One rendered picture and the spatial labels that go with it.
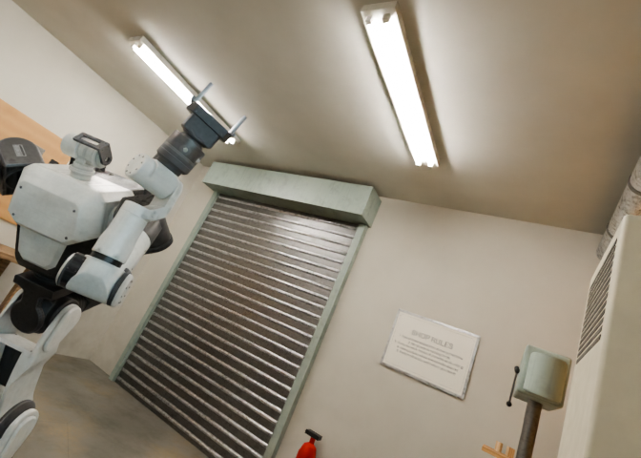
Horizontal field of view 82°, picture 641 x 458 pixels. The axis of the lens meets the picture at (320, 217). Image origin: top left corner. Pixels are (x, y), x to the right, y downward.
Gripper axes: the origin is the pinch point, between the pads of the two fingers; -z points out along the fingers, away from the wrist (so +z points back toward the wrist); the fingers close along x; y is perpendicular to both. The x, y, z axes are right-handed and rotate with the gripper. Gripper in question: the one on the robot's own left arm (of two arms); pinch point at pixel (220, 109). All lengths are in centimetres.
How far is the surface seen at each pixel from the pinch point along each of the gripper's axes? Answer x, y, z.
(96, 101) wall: 72, 360, 16
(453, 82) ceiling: -81, 64, -111
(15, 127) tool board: 97, 324, 79
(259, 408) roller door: -192, 177, 130
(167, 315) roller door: -120, 316, 147
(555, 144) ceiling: -145, 43, -126
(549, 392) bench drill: -164, -12, -7
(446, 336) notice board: -231, 99, -12
